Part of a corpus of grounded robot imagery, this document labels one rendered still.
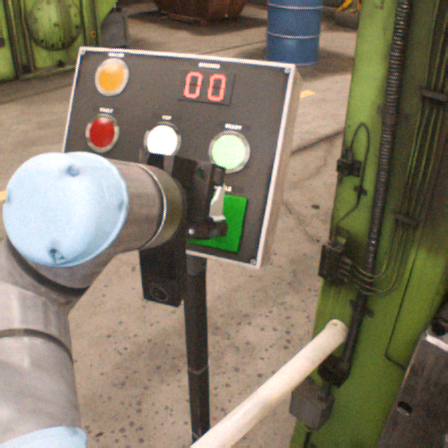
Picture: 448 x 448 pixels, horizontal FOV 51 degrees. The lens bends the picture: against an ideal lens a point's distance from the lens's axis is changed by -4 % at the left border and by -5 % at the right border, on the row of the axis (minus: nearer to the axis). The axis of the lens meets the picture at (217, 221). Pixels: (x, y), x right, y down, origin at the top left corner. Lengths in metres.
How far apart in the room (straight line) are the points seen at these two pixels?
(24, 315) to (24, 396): 0.07
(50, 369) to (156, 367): 1.48
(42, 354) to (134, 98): 0.49
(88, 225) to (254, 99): 0.41
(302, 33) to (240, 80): 4.47
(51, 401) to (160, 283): 0.25
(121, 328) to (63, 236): 1.64
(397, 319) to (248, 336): 0.99
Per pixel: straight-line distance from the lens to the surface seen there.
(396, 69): 0.76
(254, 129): 0.66
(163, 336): 1.89
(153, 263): 0.50
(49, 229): 0.31
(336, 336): 1.03
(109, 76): 0.76
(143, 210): 0.36
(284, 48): 5.17
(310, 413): 1.23
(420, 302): 0.92
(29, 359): 0.31
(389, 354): 1.04
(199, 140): 0.68
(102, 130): 0.74
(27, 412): 0.29
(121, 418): 1.68
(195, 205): 0.50
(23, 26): 5.06
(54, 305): 0.36
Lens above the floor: 1.38
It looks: 34 degrees down
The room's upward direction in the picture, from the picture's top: straight up
